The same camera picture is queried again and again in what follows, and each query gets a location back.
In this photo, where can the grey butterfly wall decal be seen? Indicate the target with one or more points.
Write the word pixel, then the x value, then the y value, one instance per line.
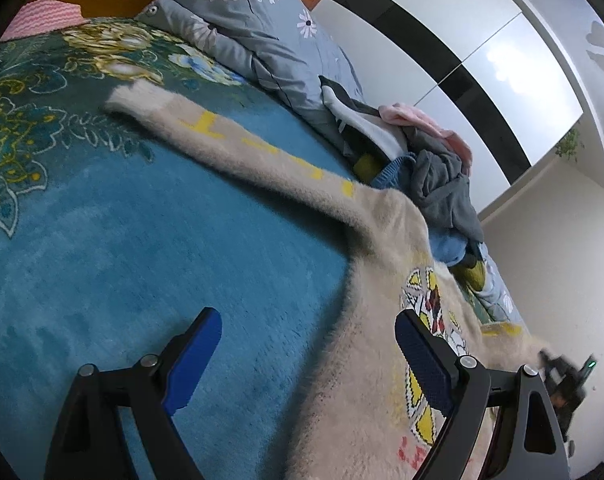
pixel 601 47

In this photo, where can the pink garment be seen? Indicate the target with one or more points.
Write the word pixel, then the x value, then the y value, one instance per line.
pixel 412 116

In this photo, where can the grey-blue daisy print duvet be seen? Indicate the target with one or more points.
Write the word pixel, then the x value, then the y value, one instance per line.
pixel 262 25

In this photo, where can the blue floral blanket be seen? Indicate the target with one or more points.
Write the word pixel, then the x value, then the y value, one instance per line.
pixel 131 240

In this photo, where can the grey hoodie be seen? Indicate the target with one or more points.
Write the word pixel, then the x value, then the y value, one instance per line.
pixel 447 185

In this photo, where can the white garment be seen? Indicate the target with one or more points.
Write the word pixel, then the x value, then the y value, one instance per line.
pixel 377 132

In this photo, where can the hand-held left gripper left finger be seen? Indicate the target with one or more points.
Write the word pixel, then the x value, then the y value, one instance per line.
pixel 191 360

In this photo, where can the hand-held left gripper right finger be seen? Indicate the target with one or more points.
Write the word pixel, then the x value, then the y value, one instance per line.
pixel 424 365

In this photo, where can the pink knitted cloth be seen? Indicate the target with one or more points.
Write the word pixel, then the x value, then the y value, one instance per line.
pixel 44 17

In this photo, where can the green hanging plant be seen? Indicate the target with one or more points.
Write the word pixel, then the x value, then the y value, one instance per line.
pixel 568 145

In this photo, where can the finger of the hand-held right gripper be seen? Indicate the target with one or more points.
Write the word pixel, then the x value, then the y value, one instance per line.
pixel 551 361

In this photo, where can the beige fuzzy sweater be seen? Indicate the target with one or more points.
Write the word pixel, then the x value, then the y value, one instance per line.
pixel 362 270

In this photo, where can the blue knit sweater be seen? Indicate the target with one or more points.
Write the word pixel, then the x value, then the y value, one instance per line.
pixel 389 172

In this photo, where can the white wardrobe with black stripe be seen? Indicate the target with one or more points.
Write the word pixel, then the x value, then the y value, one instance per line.
pixel 432 35

